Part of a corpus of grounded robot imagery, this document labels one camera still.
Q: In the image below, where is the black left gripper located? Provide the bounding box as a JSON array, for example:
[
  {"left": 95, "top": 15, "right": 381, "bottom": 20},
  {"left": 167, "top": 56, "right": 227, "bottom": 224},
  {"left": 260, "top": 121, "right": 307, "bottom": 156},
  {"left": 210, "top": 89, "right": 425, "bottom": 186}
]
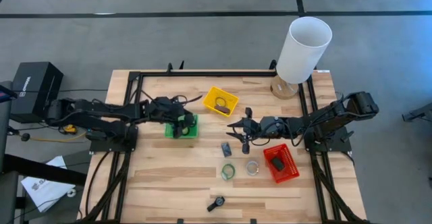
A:
[{"left": 148, "top": 96, "right": 197, "bottom": 139}]

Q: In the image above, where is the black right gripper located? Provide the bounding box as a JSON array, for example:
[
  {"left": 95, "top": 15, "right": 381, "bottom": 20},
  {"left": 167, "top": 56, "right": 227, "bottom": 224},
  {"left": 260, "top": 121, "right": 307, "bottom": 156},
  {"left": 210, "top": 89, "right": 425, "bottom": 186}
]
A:
[{"left": 226, "top": 108, "right": 288, "bottom": 155}]

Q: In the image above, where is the green sand hourglass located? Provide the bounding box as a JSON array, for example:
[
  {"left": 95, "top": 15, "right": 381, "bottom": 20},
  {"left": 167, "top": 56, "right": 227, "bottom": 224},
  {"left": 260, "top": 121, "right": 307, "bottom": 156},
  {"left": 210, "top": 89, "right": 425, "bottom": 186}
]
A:
[{"left": 181, "top": 117, "right": 192, "bottom": 136}]

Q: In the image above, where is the white floral band wristwatch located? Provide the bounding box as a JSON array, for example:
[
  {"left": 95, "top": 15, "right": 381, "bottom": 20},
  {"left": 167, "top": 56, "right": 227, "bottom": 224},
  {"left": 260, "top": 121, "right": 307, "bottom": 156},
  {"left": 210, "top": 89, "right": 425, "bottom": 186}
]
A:
[{"left": 245, "top": 160, "right": 260, "bottom": 177}]

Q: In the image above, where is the green wristwatch white dial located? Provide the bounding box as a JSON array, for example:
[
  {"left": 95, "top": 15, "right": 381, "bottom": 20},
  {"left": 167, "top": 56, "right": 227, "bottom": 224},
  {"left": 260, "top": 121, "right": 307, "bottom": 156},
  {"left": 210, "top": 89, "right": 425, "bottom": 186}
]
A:
[{"left": 220, "top": 163, "right": 236, "bottom": 181}]

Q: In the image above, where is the black rectangular office item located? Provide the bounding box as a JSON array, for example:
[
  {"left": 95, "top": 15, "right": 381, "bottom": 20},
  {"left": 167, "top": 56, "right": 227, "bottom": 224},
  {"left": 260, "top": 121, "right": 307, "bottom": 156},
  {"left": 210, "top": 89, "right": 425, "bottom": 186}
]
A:
[{"left": 271, "top": 156, "right": 286, "bottom": 171}]

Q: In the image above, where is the black wristwatch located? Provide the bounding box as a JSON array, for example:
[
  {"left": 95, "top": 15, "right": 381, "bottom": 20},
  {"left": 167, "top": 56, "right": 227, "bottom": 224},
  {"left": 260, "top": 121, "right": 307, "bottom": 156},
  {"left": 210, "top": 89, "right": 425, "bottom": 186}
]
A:
[{"left": 206, "top": 196, "right": 226, "bottom": 213}]

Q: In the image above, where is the green plastic basket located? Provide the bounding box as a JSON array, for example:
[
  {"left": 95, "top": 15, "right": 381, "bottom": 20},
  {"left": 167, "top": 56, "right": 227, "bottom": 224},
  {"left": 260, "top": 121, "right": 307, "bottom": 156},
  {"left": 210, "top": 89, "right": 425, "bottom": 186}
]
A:
[{"left": 164, "top": 113, "right": 199, "bottom": 139}]

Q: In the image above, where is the yellow plastic basket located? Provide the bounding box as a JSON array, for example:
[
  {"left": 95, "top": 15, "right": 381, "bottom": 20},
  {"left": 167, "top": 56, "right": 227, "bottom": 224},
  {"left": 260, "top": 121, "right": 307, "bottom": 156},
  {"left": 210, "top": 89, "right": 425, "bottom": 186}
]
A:
[{"left": 202, "top": 86, "right": 240, "bottom": 118}]

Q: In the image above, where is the red plastic basket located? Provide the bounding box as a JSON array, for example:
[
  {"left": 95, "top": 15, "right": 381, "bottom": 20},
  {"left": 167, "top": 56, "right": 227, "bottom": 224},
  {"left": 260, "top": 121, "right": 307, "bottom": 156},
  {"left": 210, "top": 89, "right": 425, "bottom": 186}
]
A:
[{"left": 263, "top": 143, "right": 300, "bottom": 184}]

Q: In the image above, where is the black equipment stand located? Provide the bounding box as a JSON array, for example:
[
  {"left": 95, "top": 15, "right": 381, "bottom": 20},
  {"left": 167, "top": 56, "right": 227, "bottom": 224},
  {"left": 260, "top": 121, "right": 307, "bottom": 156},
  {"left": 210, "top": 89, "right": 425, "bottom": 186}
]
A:
[{"left": 0, "top": 152, "right": 88, "bottom": 224}]

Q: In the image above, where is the black cardboard box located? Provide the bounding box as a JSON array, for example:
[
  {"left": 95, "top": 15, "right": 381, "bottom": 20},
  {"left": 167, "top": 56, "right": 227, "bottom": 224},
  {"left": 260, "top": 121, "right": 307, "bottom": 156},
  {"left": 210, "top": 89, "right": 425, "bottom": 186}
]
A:
[{"left": 9, "top": 61, "right": 64, "bottom": 123}]

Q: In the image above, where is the white printed paper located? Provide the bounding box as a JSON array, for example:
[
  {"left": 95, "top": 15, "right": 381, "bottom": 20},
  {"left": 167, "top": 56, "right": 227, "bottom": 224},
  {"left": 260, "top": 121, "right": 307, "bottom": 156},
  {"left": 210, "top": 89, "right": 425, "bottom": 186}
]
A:
[{"left": 20, "top": 155, "right": 77, "bottom": 213}]

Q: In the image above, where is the black tripod leg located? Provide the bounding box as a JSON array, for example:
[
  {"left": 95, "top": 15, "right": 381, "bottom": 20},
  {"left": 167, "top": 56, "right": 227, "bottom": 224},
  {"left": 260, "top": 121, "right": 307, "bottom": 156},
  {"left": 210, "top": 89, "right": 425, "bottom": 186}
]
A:
[{"left": 401, "top": 102, "right": 432, "bottom": 123}]

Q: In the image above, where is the black metal table frame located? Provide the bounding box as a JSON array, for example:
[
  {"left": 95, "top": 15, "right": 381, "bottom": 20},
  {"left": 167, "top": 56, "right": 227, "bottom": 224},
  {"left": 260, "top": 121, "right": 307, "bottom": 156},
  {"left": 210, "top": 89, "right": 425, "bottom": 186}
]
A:
[{"left": 79, "top": 61, "right": 371, "bottom": 224}]

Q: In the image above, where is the yellow cable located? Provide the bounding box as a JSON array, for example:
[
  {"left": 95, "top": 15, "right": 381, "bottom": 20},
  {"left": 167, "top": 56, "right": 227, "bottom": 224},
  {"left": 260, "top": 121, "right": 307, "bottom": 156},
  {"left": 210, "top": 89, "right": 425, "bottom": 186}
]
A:
[{"left": 30, "top": 124, "right": 88, "bottom": 143}]

